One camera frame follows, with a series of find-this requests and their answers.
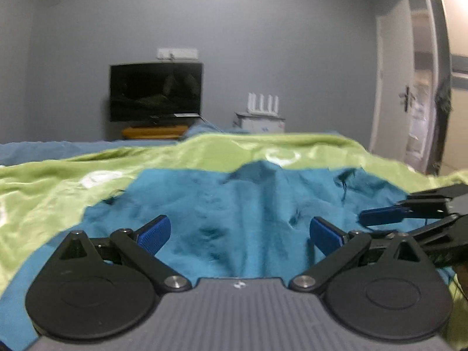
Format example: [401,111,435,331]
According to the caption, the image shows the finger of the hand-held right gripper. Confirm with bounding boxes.
[367,214,468,268]
[359,183,468,228]

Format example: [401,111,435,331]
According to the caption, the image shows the white box under router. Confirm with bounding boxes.
[234,111,286,134]

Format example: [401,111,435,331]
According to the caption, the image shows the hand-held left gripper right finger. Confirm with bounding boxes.
[288,216,427,295]

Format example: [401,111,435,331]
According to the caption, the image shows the white room door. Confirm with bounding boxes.
[369,0,416,166]

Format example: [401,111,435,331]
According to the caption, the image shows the blue bed sheet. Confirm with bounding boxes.
[0,122,223,166]

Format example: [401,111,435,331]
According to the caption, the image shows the white wall socket panel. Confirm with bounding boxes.
[156,47,199,60]

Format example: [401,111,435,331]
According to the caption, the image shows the green fleece blanket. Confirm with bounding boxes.
[0,132,468,351]

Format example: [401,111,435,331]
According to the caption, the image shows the black door handle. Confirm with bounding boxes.
[399,85,416,112]

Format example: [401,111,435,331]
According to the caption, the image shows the teal hooded jacket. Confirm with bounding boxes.
[0,160,456,351]

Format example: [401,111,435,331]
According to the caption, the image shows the dark hanging cloth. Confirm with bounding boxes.
[434,76,453,175]

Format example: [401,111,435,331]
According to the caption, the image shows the black television screen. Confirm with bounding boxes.
[109,62,204,123]

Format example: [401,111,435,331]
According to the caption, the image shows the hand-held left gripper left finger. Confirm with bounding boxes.
[53,214,193,295]

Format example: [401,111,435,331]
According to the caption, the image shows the wooden television stand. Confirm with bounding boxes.
[122,125,189,140]

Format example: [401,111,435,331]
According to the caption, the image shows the white antenna router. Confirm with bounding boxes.
[247,93,281,115]

